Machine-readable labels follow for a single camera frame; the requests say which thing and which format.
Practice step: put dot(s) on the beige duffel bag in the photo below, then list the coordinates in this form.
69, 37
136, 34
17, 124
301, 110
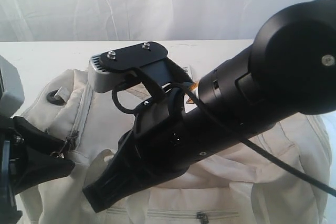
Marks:
236, 185

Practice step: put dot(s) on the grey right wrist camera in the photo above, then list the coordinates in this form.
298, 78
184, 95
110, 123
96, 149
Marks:
144, 62

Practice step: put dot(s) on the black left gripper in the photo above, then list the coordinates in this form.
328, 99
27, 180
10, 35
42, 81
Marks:
29, 166

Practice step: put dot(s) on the white paper hang tag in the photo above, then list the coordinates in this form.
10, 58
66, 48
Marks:
187, 70

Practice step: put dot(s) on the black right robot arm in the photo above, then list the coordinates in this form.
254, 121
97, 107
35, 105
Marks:
288, 69

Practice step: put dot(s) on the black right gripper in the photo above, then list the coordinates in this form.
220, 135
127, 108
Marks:
171, 135

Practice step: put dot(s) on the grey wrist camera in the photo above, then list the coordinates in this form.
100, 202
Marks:
12, 92
144, 62

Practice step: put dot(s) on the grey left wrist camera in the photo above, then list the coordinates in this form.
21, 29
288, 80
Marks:
12, 92

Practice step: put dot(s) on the white backdrop curtain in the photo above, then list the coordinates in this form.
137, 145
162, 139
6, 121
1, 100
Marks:
111, 20

